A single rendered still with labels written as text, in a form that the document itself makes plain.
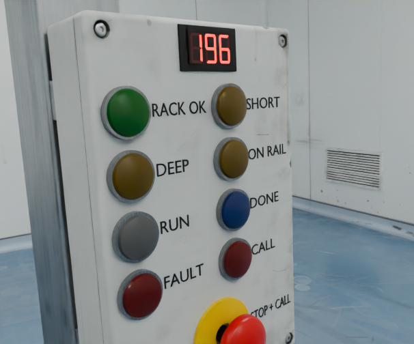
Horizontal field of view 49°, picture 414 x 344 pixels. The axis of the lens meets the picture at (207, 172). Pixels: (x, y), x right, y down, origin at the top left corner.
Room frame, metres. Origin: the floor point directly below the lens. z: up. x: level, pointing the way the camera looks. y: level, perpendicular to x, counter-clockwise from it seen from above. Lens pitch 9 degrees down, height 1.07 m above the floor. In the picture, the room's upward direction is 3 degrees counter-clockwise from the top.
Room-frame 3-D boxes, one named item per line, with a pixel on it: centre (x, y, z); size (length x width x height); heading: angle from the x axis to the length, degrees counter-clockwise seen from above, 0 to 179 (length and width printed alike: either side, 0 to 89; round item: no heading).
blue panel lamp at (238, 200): (0.31, -0.02, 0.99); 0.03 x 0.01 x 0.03; 131
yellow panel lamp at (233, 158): (0.31, -0.02, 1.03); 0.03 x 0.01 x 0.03; 131
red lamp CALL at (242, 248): (0.31, -0.02, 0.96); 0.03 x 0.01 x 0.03; 131
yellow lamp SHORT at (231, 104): (0.31, -0.02, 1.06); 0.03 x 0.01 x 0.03; 131
